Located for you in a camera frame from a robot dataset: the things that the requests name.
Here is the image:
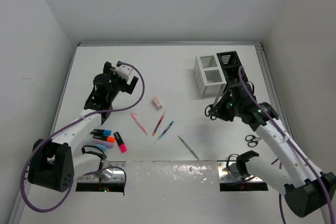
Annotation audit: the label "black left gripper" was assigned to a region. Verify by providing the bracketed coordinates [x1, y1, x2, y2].
[104, 62, 137, 103]

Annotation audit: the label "black handled scissors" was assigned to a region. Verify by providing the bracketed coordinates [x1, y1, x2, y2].
[245, 134, 261, 148]
[204, 84, 226, 121]

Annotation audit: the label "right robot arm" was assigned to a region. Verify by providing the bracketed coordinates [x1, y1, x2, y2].
[208, 82, 335, 218]

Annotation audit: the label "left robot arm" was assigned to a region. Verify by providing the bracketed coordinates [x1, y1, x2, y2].
[27, 61, 138, 192]

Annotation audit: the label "pink eraser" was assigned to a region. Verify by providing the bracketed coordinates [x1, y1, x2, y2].
[152, 97, 163, 110]

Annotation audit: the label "white slotted organizer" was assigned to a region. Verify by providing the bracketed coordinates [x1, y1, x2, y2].
[193, 55, 226, 99]

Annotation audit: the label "pink pen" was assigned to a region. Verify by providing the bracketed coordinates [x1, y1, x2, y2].
[130, 113, 148, 135]

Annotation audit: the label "black slotted organizer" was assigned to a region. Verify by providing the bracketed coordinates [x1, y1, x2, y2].
[216, 51, 242, 96]

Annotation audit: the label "red ink pen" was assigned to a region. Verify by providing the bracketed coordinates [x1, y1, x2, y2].
[152, 111, 167, 136]

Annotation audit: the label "blue ink pen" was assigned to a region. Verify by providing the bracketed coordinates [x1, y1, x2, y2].
[154, 121, 174, 145]

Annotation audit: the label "orange capped highlighter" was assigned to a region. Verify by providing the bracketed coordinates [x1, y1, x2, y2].
[92, 135, 115, 143]

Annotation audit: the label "blue capped highlighter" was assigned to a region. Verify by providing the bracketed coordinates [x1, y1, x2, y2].
[90, 129, 112, 136]

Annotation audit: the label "pink highlighter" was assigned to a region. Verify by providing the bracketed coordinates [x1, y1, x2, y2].
[113, 132, 128, 153]

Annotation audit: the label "purple highlighter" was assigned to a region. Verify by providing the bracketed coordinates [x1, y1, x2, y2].
[91, 139, 114, 148]

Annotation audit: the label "green pen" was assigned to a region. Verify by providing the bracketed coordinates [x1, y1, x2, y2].
[178, 136, 200, 161]

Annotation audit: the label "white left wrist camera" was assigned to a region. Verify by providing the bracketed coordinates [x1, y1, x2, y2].
[113, 62, 132, 81]

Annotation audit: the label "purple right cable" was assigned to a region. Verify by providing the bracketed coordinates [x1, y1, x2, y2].
[237, 66, 336, 224]

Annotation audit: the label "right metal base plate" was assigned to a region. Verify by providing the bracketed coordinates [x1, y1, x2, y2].
[217, 160, 264, 183]

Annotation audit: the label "metal base plate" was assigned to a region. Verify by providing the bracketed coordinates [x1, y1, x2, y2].
[77, 161, 126, 184]
[217, 160, 264, 183]

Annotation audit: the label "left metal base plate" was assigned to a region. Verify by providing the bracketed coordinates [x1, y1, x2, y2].
[77, 161, 126, 184]

